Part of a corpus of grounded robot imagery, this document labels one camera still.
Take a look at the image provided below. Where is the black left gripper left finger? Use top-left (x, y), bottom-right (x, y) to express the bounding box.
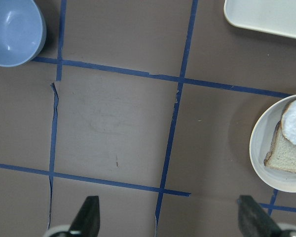
top-left (67, 196), bottom-right (100, 237)

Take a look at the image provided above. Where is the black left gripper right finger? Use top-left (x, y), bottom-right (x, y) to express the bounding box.
top-left (238, 195), bottom-right (281, 237)

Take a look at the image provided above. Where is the white round plate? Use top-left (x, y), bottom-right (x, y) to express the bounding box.
top-left (249, 95), bottom-right (296, 193)

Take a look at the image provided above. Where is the bottom bread slice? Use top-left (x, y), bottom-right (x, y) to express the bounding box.
top-left (263, 121), bottom-right (296, 173)

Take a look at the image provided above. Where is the fried egg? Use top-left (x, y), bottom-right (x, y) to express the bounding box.
top-left (281, 100), bottom-right (296, 145)

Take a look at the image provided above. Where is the cream Taiji Bear tray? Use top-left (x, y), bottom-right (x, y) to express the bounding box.
top-left (223, 0), bottom-right (296, 39)

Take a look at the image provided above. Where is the blue bowl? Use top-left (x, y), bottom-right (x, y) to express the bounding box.
top-left (0, 0), bottom-right (47, 67)

